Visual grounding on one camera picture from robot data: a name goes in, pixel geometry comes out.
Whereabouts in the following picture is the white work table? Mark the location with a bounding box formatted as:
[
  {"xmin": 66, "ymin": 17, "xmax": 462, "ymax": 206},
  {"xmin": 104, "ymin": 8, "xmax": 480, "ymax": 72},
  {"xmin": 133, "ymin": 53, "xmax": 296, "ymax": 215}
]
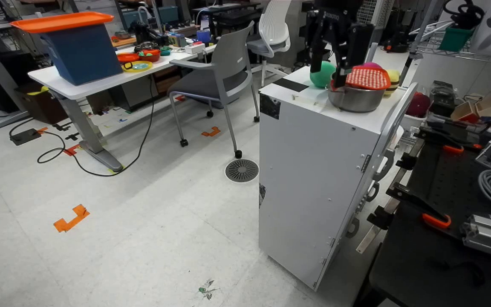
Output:
[{"xmin": 27, "ymin": 44, "xmax": 214, "ymax": 172}]

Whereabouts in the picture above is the small orange floor tape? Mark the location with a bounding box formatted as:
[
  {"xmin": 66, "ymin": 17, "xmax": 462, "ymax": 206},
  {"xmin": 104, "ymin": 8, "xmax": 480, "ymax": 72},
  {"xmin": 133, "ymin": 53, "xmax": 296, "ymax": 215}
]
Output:
[{"xmin": 201, "ymin": 124, "xmax": 223, "ymax": 140}]

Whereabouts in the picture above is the large orange floor tape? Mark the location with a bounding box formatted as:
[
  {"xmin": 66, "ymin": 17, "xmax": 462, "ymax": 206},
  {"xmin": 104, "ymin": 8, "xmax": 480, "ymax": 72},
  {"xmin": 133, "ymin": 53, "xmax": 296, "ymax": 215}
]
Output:
[{"xmin": 51, "ymin": 203, "xmax": 92, "ymax": 235}]

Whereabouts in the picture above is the yellow striped plush sponge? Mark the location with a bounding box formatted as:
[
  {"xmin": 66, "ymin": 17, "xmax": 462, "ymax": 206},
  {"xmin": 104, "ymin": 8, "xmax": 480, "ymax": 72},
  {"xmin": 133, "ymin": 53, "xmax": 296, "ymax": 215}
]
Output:
[{"xmin": 385, "ymin": 68, "xmax": 402, "ymax": 94}]

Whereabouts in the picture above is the steel cooking pot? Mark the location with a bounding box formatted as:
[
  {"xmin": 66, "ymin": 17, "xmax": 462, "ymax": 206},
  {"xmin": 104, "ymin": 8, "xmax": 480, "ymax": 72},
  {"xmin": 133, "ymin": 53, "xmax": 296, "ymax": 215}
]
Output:
[{"xmin": 327, "ymin": 84, "xmax": 385, "ymax": 114}]

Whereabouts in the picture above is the red checkered pot holder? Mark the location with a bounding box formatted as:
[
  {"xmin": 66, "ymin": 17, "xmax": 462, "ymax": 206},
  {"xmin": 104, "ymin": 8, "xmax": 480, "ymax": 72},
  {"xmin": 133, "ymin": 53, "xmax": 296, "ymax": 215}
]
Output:
[{"xmin": 344, "ymin": 63, "xmax": 393, "ymax": 92}]

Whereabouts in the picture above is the orange bin lid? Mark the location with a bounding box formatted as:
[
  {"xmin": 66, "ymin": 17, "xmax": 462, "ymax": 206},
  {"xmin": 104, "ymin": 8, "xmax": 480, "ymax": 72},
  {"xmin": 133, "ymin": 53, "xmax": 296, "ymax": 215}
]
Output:
[{"xmin": 10, "ymin": 10, "xmax": 116, "ymax": 36}]

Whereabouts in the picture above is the grey round floor plate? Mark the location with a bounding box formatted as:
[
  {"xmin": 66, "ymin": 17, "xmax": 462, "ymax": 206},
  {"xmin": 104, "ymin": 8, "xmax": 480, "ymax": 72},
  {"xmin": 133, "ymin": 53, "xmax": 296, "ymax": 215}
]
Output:
[{"xmin": 223, "ymin": 159, "xmax": 261, "ymax": 184}]

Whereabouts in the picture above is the maroon round object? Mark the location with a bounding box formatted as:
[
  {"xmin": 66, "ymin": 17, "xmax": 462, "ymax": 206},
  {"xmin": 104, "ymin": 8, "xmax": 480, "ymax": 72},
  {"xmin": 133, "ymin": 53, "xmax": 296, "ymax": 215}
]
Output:
[{"xmin": 405, "ymin": 90, "xmax": 433, "ymax": 119}]

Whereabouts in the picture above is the black power brick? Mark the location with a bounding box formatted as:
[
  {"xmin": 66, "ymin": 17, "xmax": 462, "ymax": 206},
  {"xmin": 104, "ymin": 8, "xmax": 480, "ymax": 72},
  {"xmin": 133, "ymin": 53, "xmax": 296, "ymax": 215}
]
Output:
[{"xmin": 10, "ymin": 126, "xmax": 44, "ymax": 147}]

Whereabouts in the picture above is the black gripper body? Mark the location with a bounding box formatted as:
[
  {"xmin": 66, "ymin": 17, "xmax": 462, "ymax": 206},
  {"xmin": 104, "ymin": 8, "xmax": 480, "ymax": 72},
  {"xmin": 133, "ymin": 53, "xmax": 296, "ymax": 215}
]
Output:
[{"xmin": 305, "ymin": 8, "xmax": 366, "ymax": 43}]

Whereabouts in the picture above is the white toy kitchen cabinet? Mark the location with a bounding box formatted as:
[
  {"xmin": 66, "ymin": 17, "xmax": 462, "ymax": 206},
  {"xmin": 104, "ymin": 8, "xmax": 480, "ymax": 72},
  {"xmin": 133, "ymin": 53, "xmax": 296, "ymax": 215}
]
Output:
[{"xmin": 257, "ymin": 65, "xmax": 419, "ymax": 292}]

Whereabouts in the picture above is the green plastic container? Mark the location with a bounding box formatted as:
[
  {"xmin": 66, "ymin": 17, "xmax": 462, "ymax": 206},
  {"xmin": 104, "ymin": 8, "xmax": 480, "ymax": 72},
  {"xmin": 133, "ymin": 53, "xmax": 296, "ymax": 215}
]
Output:
[{"xmin": 438, "ymin": 24, "xmax": 477, "ymax": 55}]

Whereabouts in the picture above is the black floor power cable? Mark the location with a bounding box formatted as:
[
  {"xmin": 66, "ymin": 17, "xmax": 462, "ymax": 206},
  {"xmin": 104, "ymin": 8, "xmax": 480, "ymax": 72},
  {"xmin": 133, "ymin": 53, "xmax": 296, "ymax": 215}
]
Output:
[{"xmin": 35, "ymin": 84, "xmax": 157, "ymax": 179}]

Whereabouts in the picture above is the white office chair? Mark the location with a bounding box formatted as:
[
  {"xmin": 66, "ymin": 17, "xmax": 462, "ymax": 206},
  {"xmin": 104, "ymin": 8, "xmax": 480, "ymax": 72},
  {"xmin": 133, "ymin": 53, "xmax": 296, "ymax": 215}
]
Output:
[{"xmin": 255, "ymin": 0, "xmax": 295, "ymax": 87}]

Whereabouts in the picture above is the blue storage bin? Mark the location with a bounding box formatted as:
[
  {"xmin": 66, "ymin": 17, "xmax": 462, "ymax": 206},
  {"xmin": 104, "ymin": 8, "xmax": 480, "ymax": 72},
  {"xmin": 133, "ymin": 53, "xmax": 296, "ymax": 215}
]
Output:
[{"xmin": 39, "ymin": 22, "xmax": 124, "ymax": 87}]

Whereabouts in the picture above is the green plush ball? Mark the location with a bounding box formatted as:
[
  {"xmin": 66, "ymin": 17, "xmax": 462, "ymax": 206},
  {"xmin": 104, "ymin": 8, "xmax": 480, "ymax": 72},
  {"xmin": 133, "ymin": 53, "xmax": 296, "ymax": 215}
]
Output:
[{"xmin": 308, "ymin": 60, "xmax": 337, "ymax": 90}]

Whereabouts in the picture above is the orange plastic bowl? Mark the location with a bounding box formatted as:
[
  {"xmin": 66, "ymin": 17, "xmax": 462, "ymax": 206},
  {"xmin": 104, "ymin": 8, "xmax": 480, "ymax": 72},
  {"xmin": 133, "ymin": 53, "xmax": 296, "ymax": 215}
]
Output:
[{"xmin": 116, "ymin": 49, "xmax": 143, "ymax": 65}]

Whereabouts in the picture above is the grey office chair with armrests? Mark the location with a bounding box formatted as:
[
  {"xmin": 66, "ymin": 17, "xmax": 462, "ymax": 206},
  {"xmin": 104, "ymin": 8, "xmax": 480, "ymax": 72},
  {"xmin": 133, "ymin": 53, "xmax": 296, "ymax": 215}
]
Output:
[{"xmin": 167, "ymin": 20, "xmax": 261, "ymax": 160}]

